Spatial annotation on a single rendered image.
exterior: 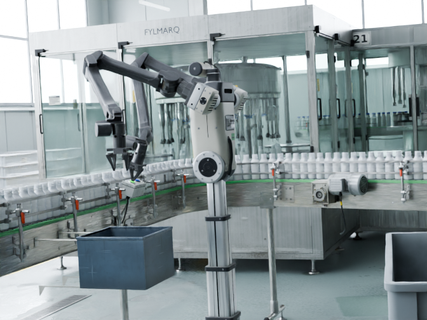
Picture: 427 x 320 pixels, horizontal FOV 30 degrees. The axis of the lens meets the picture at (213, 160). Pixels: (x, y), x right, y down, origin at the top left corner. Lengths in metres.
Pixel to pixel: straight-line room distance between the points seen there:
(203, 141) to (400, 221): 5.19
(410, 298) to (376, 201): 3.43
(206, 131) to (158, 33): 3.64
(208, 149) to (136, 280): 0.84
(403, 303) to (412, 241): 0.59
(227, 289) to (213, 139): 0.75
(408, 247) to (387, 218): 6.75
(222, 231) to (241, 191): 1.41
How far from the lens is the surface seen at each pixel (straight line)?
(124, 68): 3.78
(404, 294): 1.50
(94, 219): 4.07
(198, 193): 5.22
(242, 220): 7.18
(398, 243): 2.08
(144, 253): 3.31
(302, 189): 5.16
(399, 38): 8.74
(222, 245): 3.94
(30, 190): 3.65
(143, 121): 4.16
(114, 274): 3.38
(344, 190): 4.86
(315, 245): 7.04
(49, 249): 3.70
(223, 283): 3.97
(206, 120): 3.84
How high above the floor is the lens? 1.42
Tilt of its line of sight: 3 degrees down
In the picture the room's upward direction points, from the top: 3 degrees counter-clockwise
